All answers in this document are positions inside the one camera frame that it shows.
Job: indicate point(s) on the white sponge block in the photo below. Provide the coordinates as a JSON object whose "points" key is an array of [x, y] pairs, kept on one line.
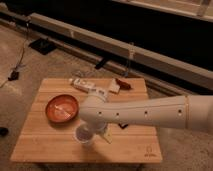
{"points": [[114, 87]]}

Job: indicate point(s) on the orange-brown bowl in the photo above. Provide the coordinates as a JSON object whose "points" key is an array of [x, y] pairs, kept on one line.
{"points": [[62, 108]]}

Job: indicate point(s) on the black floor plate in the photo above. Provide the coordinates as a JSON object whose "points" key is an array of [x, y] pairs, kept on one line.
{"points": [[43, 46]]}

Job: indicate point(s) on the wooden table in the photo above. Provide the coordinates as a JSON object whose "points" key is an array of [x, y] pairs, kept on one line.
{"points": [[41, 141]]}

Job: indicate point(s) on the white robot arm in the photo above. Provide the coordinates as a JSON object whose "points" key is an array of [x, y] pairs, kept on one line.
{"points": [[192, 112]]}

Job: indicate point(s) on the long grey rail beam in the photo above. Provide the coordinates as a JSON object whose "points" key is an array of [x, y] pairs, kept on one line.
{"points": [[162, 70]]}

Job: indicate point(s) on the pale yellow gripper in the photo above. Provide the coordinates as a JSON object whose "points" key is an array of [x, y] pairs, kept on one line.
{"points": [[105, 134]]}

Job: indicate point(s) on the dark red cloth piece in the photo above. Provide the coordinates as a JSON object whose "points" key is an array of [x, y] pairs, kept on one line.
{"points": [[123, 85]]}

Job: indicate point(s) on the black bracket on floor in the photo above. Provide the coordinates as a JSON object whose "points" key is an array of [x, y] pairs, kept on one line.
{"points": [[101, 63]]}

